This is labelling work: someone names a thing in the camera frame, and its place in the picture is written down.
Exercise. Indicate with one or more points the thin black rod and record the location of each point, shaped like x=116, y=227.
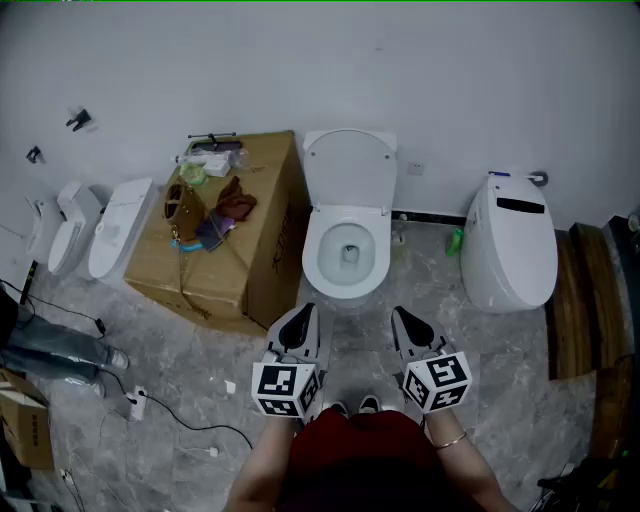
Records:
x=212, y=135

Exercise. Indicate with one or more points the gold bangle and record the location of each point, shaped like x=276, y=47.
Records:
x=450, y=442

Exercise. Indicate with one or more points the white toilet bowl with tank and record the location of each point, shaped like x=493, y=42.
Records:
x=332, y=255

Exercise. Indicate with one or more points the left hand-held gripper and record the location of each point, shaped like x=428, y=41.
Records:
x=280, y=385

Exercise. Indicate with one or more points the white rectangular-lid toilet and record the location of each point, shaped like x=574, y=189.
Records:
x=117, y=230

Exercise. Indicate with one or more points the large cardboard box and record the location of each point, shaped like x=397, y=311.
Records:
x=220, y=280

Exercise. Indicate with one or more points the purple cloth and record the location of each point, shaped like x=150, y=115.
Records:
x=228, y=225

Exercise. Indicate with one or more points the dark wooden planks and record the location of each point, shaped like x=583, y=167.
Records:
x=575, y=310

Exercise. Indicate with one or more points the light blue plastic item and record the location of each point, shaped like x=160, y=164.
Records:
x=187, y=246

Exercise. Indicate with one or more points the person's right forearm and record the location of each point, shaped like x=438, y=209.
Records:
x=465, y=475

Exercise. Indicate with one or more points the small white charger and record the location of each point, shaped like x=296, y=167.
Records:
x=214, y=451

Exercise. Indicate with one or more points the person's right shoe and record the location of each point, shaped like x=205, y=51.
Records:
x=369, y=404

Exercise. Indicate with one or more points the white slim toilet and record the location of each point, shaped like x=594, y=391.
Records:
x=70, y=235

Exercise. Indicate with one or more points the green bottle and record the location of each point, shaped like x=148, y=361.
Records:
x=454, y=242

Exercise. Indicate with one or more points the maroon cloth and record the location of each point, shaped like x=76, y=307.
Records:
x=237, y=202

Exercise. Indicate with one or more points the person's dark red garment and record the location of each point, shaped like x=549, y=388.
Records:
x=360, y=460

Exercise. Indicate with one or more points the raised white toilet lid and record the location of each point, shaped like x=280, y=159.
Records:
x=350, y=167

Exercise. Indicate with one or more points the small cardboard box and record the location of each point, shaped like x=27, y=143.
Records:
x=27, y=430

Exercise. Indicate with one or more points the person's left shoe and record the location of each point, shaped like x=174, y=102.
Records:
x=338, y=409

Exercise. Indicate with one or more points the white egg-shaped smart toilet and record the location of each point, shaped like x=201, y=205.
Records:
x=510, y=250

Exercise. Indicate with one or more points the black wall bracket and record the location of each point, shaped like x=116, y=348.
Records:
x=79, y=120
x=34, y=155

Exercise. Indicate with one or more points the white power strip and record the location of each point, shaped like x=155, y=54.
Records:
x=136, y=402

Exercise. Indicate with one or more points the person's shoe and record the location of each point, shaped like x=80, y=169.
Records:
x=369, y=404
x=119, y=359
x=99, y=389
x=338, y=409

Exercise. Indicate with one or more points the black flat case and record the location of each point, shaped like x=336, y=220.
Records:
x=217, y=146

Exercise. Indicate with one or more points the person's left forearm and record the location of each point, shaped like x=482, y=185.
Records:
x=262, y=465

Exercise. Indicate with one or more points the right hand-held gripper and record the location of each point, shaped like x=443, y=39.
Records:
x=440, y=382

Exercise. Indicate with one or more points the black baseboard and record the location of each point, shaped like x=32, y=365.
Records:
x=430, y=218

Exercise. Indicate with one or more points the white wall socket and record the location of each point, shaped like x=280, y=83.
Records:
x=415, y=168

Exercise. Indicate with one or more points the clear plastic wrapped roll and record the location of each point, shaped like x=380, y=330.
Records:
x=210, y=157

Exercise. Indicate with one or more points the dark blue cloth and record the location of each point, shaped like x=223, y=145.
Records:
x=207, y=232

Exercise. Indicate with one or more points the green plastic bag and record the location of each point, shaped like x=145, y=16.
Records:
x=192, y=174

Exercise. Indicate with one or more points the white paper scrap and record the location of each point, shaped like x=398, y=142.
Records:
x=230, y=388

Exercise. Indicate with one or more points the small white box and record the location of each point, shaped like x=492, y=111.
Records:
x=217, y=166

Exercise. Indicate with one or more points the black equipment pile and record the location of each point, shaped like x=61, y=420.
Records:
x=595, y=487

